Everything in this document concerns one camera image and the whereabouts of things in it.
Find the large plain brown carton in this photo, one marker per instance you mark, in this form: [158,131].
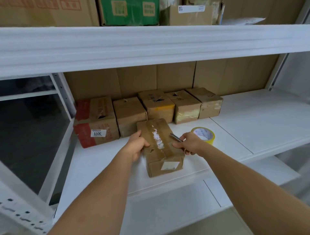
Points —
[262,11]

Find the person's right thumb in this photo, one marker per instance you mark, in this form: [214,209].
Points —
[180,146]

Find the taped cardboard box white residue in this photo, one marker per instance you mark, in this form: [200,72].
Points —
[161,147]

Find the brown carton with white label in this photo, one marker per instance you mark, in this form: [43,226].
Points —
[191,13]

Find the person's left forearm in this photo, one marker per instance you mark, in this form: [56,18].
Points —
[96,196]

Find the person's right forearm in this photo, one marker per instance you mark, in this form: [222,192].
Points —
[251,191]

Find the large brown carton red print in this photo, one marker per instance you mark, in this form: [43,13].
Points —
[48,12]

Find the cardboard box with yellow tape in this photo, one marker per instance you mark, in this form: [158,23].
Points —
[157,104]

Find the person's left thumb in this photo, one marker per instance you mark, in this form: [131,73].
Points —
[143,141]

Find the metal blade tool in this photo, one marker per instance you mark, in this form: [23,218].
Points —
[176,137]

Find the worn cardboard box glossy tape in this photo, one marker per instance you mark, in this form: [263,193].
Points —
[208,103]

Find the large brown cardboard backing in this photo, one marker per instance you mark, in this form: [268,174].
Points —
[169,77]

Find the green printed carton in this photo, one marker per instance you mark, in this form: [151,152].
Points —
[129,12]

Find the white plastic bag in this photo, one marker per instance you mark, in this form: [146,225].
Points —
[243,21]

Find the cardboard box with red print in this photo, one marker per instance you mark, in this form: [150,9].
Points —
[96,121]

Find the plain small cardboard box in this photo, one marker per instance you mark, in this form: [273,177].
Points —
[129,116]

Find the person's left hand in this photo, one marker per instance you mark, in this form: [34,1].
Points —
[134,145]

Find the white metal shelving rack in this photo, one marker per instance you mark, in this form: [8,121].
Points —
[155,46]

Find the yellow packing tape roll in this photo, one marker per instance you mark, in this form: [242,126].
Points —
[204,134]

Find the cardboard box with clear tape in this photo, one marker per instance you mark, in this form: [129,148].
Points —
[186,107]

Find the person's right hand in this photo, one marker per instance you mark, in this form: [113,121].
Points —
[191,144]

